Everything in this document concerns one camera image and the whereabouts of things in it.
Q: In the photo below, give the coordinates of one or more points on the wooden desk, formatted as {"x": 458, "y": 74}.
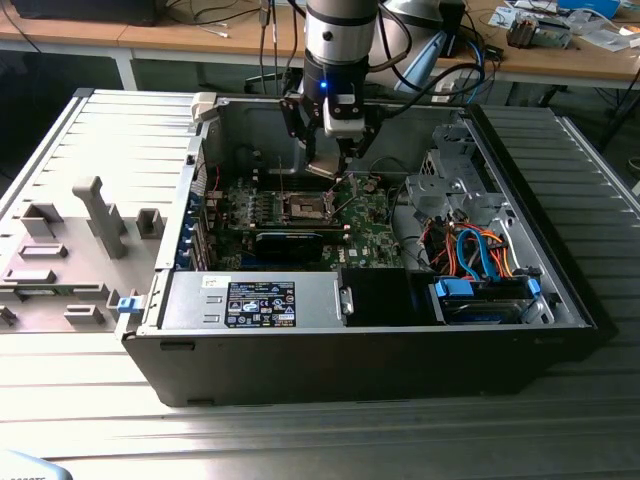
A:
{"x": 150, "y": 35}

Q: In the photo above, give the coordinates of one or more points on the blue plastic clip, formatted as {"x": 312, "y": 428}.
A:
{"x": 129, "y": 304}

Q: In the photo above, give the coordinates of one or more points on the white power adapter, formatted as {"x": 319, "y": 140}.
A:
{"x": 445, "y": 86}

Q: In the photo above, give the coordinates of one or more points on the black RAM slot row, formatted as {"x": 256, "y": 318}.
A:
{"x": 290, "y": 181}
{"x": 335, "y": 231}

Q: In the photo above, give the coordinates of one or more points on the hard disk in blue carrier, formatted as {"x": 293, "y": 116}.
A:
{"x": 452, "y": 289}

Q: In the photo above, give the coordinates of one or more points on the expansion slot bracket row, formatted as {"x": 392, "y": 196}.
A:
{"x": 192, "y": 245}

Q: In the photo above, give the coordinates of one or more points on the black upright box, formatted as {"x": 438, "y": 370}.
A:
{"x": 452, "y": 25}

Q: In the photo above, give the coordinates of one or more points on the black graphics card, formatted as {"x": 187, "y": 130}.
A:
{"x": 290, "y": 246}

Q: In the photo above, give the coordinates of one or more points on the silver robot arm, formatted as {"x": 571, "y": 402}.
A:
{"x": 340, "y": 30}

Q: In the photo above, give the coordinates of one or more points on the metal drive cage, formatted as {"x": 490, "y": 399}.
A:
{"x": 435, "y": 190}

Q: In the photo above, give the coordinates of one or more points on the metal cooler on desk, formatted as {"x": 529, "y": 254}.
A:
{"x": 522, "y": 32}

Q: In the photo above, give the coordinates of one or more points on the blue box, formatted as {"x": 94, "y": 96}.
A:
{"x": 590, "y": 5}

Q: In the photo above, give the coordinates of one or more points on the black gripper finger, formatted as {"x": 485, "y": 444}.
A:
{"x": 350, "y": 150}
{"x": 310, "y": 145}

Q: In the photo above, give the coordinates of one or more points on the black fan shroud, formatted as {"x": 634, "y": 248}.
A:
{"x": 375, "y": 297}

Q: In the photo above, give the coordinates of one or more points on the black open PC case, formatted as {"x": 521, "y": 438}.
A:
{"x": 300, "y": 370}

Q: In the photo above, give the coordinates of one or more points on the CPU socket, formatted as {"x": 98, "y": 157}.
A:
{"x": 305, "y": 207}

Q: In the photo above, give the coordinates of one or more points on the green motherboard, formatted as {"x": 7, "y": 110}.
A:
{"x": 370, "y": 235}

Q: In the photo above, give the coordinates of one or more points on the beige case latch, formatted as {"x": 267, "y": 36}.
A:
{"x": 202, "y": 107}

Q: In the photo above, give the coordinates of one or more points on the black flat device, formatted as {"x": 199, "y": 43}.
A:
{"x": 85, "y": 10}

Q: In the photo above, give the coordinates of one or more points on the CPU plate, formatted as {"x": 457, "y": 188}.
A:
{"x": 322, "y": 168}

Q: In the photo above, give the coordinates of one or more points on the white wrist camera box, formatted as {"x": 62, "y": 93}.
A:
{"x": 342, "y": 125}

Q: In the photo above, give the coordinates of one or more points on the grey parts rack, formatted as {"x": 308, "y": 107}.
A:
{"x": 75, "y": 250}

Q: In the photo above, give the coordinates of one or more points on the grey power supply unit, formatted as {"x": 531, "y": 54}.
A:
{"x": 190, "y": 300}

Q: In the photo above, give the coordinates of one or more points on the pale blue rounded device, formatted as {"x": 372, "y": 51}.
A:
{"x": 25, "y": 467}

